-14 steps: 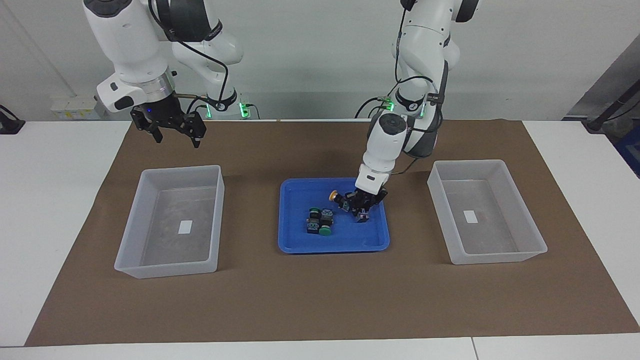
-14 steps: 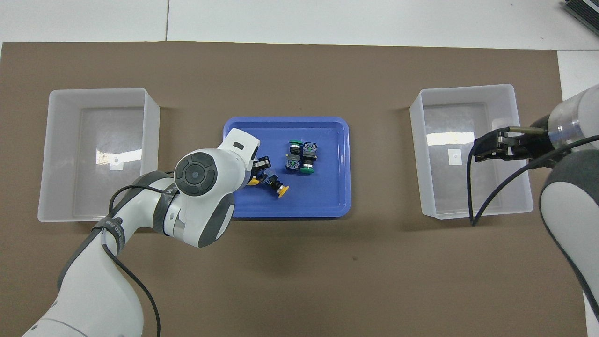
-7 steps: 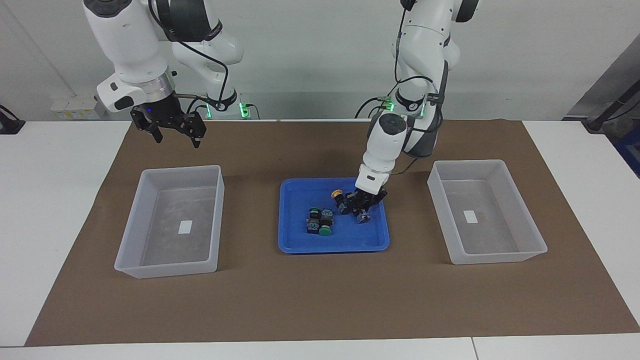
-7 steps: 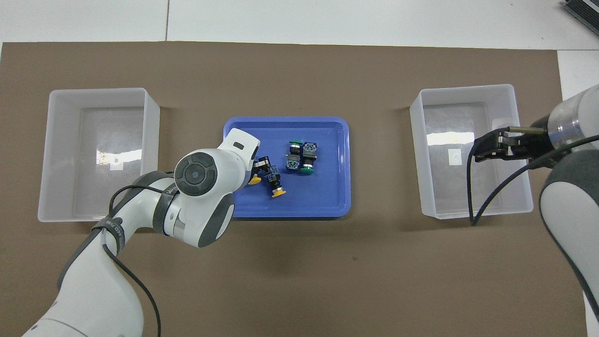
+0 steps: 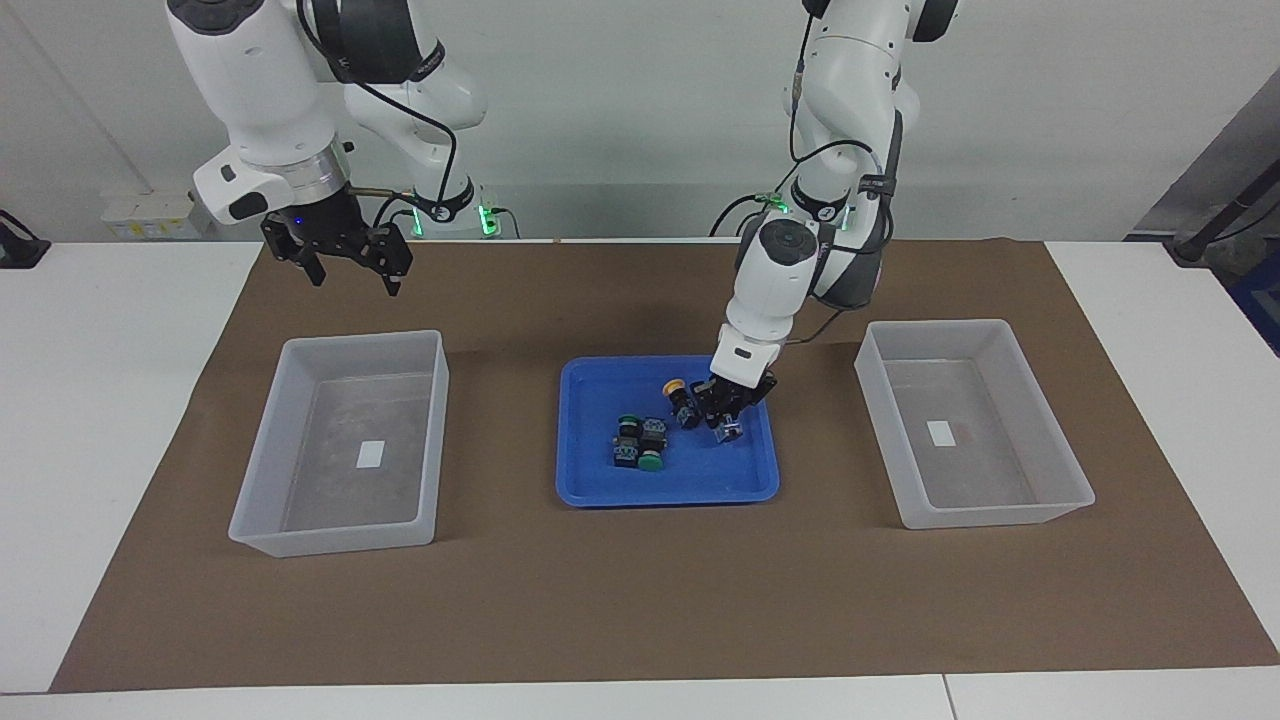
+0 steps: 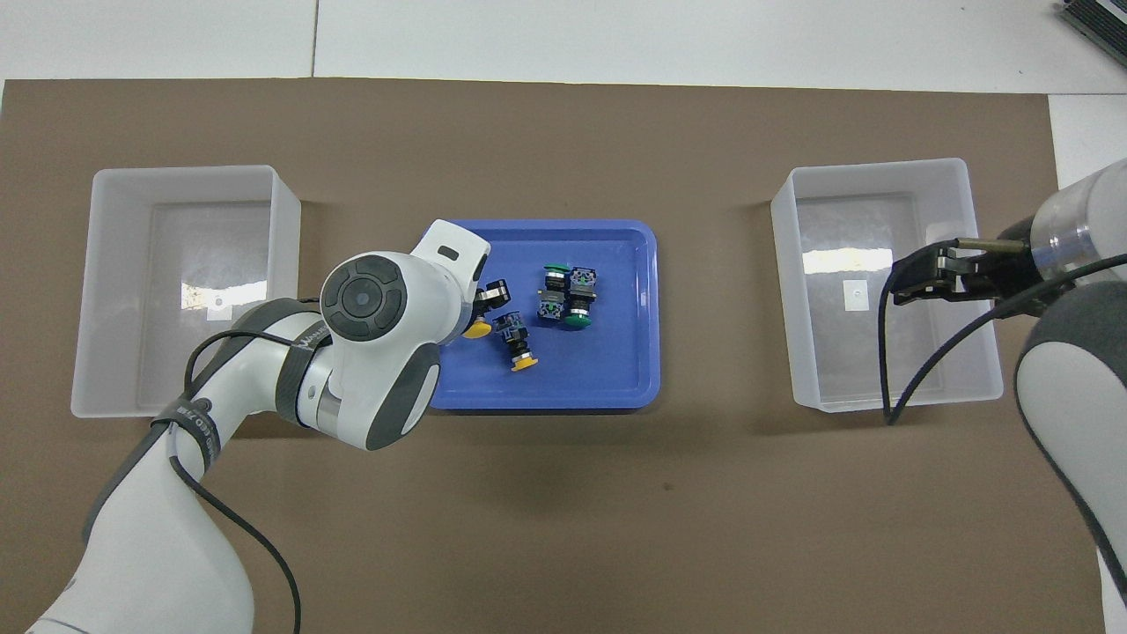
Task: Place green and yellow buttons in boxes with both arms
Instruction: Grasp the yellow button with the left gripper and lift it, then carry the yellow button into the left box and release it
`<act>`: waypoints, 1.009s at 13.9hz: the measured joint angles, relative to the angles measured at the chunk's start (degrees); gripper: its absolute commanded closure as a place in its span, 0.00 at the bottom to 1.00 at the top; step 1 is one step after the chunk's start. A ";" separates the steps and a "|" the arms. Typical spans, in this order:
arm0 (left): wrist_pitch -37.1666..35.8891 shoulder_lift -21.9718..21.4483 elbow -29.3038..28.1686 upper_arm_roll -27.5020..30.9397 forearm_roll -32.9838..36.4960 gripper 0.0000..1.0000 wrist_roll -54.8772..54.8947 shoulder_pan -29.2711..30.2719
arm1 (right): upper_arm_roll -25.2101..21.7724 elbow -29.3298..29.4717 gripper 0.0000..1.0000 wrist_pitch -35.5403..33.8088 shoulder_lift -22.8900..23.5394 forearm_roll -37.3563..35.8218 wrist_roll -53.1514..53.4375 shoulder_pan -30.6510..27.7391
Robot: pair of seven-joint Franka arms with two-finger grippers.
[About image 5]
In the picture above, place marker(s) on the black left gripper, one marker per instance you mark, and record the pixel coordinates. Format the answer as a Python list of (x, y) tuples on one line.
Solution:
[(740, 388)]

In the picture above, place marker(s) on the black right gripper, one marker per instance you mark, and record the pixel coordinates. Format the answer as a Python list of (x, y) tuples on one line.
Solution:
[(335, 225)]

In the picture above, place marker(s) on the yellow push button switch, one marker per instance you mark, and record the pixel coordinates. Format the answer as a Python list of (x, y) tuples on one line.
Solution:
[(730, 432), (684, 405)]

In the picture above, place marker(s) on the green push button switch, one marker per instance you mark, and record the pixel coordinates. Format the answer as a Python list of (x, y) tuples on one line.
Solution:
[(653, 448), (627, 440)]

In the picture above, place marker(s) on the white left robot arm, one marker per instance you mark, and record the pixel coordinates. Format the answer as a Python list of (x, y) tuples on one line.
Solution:
[(850, 110)]

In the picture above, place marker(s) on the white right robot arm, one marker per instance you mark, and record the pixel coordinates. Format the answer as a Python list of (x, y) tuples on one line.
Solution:
[(270, 90)]

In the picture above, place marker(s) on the blue plastic tray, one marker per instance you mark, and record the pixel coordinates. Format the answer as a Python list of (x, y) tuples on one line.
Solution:
[(700, 470)]

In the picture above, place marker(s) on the small white box label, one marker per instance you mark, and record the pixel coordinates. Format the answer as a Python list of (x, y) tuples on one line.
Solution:
[(371, 454), (940, 433)]

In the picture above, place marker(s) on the brown paper table mat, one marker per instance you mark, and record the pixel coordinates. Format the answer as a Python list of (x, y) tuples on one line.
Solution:
[(640, 600)]

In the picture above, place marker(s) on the translucent white plastic box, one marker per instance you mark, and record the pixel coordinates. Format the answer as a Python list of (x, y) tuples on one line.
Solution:
[(1000, 480), (340, 500)]

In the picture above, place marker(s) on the black clamp object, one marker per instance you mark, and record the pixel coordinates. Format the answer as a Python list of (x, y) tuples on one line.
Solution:
[(20, 245)]

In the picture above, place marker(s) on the black stand pole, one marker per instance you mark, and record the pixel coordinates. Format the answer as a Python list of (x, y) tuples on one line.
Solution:
[(1215, 225)]

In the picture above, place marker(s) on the blue crate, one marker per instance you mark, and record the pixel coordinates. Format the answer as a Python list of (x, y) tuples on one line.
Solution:
[(1260, 300)]

